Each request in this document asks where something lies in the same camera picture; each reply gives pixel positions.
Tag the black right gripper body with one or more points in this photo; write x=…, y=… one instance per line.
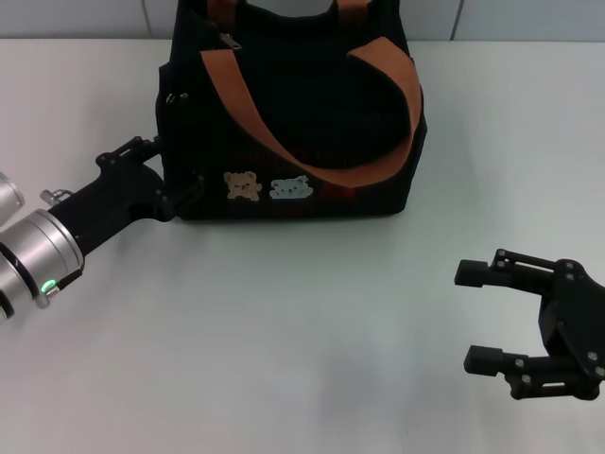
x=576, y=321

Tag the left gripper finger beside plug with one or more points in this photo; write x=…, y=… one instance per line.
x=137, y=144

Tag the right gripper finger beside plug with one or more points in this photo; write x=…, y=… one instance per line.
x=487, y=360

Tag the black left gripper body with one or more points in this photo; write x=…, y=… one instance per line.
x=113, y=198

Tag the left gripper finger opposite plug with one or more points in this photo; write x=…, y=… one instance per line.
x=186, y=194

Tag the right gripper finger opposite plug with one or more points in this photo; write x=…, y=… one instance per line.
x=477, y=273

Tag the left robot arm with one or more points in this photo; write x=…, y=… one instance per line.
x=33, y=246

